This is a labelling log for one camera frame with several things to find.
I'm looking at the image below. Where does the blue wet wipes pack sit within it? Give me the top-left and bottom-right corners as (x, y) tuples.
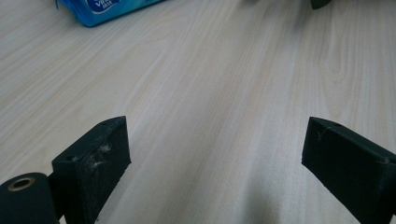
(55, 0), (166, 28)

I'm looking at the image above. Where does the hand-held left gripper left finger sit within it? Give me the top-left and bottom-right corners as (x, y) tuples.
(50, 115), (132, 224)

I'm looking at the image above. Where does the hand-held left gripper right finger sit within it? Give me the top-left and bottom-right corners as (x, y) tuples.
(301, 116), (396, 224)

